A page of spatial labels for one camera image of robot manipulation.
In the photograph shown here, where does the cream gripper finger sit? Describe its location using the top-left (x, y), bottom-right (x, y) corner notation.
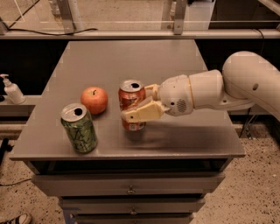
top-left (144, 84), bottom-right (159, 100)
top-left (121, 100), bottom-right (170, 123)

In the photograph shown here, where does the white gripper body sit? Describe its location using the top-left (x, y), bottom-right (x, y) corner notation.
top-left (157, 74), bottom-right (193, 116)

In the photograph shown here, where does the red coke can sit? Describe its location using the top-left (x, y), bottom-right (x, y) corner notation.
top-left (118, 80), bottom-right (145, 131)

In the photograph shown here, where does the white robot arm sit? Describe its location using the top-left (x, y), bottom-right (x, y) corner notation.
top-left (122, 51), bottom-right (280, 123)

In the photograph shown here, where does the green soda can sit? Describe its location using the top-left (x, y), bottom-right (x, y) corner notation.
top-left (60, 103), bottom-right (97, 154)

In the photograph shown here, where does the red apple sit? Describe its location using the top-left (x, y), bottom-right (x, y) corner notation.
top-left (80, 87), bottom-right (109, 115)

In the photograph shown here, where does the metal drawer knob top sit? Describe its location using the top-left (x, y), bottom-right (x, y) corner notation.
top-left (127, 186), bottom-right (136, 195)

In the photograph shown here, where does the metal drawer knob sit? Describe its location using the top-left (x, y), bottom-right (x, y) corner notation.
top-left (127, 186), bottom-right (136, 195)
top-left (130, 207), bottom-right (138, 215)

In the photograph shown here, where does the grey drawer cabinet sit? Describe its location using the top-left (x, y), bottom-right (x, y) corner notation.
top-left (12, 40), bottom-right (244, 224)

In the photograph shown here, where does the metal drawer knob middle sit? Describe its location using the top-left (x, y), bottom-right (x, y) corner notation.
top-left (130, 207), bottom-right (138, 215)

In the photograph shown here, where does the white pump bottle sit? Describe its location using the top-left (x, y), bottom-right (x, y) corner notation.
top-left (0, 73), bottom-right (25, 104)

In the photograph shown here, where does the black white sneaker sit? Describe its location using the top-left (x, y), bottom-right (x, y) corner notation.
top-left (0, 213), bottom-right (32, 224)

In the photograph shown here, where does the black cable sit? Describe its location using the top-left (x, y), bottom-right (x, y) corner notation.
top-left (8, 0), bottom-right (99, 37)

